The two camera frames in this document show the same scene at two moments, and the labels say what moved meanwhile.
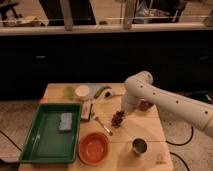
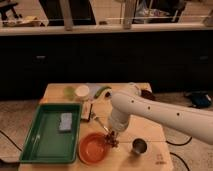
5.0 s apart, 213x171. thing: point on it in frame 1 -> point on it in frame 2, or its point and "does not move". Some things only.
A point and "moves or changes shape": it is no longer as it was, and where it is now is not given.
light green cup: x=69 y=93 does not move
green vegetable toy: x=100 y=90 does not move
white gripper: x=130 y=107 -> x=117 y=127
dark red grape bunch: x=117 y=118 moves or changes shape
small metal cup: x=139 y=145 does not move
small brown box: x=86 y=111 does not move
